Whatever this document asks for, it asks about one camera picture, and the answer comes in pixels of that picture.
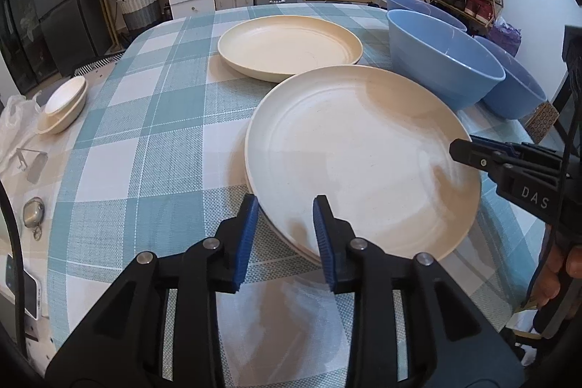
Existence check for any bent metal bracket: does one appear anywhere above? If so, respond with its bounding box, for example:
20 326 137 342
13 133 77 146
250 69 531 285
16 148 48 184

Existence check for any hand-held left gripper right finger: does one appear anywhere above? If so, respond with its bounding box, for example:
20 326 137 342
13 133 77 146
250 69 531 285
313 195 528 388

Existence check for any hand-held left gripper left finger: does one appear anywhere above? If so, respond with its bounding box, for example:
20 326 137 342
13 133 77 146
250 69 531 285
45 193 260 388

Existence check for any purple bag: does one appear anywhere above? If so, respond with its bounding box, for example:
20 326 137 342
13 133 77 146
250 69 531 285
489 17 521 57

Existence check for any teal white checkered tablecloth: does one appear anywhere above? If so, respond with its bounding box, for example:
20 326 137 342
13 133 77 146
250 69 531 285
45 1 560 388

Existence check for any large cream plate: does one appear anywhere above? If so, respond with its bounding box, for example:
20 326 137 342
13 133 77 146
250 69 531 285
217 16 363 80
244 120 328 267
246 64 483 261

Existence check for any blue plastic bowl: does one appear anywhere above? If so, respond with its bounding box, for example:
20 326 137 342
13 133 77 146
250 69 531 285
384 0 468 32
473 36 547 120
386 9 506 111

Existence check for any patterned grey rug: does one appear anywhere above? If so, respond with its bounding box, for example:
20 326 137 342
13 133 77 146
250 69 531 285
75 52 123 75

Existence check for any metal key tag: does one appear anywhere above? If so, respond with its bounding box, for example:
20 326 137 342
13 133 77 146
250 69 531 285
22 197 45 241

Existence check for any white electronic device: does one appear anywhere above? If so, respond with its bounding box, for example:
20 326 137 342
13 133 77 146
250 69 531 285
7 254 44 320

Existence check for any white plastic bag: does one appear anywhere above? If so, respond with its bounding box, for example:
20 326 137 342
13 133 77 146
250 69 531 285
0 95 44 175

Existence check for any person's right hand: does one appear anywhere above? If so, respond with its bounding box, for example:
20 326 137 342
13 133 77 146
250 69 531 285
531 243 582 320

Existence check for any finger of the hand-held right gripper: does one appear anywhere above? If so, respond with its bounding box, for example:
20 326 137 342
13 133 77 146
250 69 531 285
470 135 565 165
449 139 561 184

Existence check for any woven laundry basket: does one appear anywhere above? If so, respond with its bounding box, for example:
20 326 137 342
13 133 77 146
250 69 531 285
115 0 162 36

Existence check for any black glass cabinet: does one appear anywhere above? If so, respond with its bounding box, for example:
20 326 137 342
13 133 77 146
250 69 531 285
0 0 46 98

